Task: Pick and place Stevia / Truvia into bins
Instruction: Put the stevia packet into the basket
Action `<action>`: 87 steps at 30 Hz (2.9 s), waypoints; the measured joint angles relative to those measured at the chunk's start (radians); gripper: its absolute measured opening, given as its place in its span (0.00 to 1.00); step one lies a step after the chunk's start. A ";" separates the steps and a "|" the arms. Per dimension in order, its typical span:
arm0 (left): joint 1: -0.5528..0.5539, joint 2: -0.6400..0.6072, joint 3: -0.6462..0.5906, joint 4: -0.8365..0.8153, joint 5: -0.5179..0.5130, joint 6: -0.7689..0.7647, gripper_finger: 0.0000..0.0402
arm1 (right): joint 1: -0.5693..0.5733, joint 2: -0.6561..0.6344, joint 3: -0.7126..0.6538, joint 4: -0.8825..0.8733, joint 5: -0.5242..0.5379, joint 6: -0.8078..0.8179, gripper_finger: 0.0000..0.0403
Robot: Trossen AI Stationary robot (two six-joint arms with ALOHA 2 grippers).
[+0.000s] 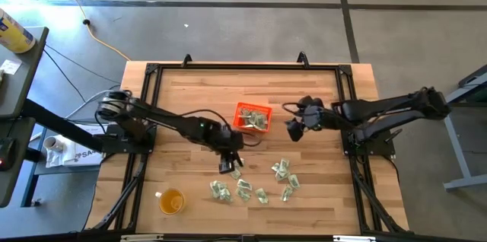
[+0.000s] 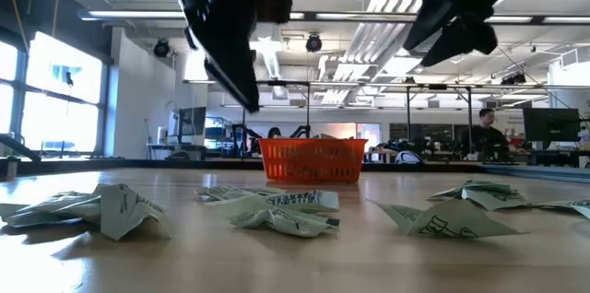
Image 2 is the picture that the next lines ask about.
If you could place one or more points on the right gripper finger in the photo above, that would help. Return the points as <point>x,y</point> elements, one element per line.
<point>465,37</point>
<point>428,16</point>

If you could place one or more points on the black computer monitor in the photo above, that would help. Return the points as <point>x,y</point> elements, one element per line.
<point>192,120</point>
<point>551,125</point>

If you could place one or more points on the black ceiling camera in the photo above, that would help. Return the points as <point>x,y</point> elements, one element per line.
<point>313,43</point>
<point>161,48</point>

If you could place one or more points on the black metal frame stand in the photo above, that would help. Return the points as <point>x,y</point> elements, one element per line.
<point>286,83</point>
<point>408,118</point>

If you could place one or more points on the orange plastic basket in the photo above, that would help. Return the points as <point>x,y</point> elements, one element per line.
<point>313,159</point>

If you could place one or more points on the white strip light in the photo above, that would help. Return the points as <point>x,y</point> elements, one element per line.
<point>366,16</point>
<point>567,20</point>
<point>509,19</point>
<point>297,15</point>
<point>133,14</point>

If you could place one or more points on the white blue round object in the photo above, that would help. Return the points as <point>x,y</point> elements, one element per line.
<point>408,157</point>

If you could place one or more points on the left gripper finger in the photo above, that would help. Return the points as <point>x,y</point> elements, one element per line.
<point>226,82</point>
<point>237,58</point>

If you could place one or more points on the black slanted metal bar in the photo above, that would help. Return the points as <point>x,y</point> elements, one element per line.
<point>18,148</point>

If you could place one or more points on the black aluminium table frame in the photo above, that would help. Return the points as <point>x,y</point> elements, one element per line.
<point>92,164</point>

